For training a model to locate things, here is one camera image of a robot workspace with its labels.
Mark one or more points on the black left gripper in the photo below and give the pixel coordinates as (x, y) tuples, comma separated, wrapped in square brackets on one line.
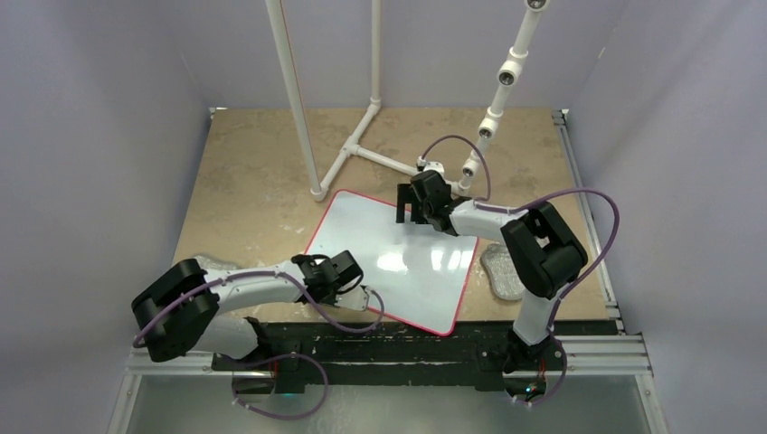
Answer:
[(332, 298)]

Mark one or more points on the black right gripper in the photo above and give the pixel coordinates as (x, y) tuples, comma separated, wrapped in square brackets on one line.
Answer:
[(404, 196)]

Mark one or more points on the pink framed whiteboard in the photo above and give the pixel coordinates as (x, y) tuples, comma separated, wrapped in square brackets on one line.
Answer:
[(420, 274)]

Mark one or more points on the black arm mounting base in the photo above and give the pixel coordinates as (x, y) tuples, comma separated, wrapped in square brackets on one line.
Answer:
[(475, 354)]

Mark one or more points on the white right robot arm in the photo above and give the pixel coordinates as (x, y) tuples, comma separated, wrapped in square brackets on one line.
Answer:
[(547, 257)]

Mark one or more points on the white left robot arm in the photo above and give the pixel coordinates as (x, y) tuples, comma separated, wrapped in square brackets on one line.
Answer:
[(188, 307)]

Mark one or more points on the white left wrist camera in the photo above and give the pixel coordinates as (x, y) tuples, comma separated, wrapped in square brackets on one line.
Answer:
[(357, 299)]

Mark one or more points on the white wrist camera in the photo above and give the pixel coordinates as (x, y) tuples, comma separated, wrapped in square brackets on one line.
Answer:
[(423, 165), (357, 299)]

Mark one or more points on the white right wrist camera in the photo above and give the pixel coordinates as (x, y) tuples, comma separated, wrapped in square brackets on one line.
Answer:
[(423, 165)]

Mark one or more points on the aluminium rail frame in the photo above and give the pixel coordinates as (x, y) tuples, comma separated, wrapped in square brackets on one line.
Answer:
[(598, 348)]

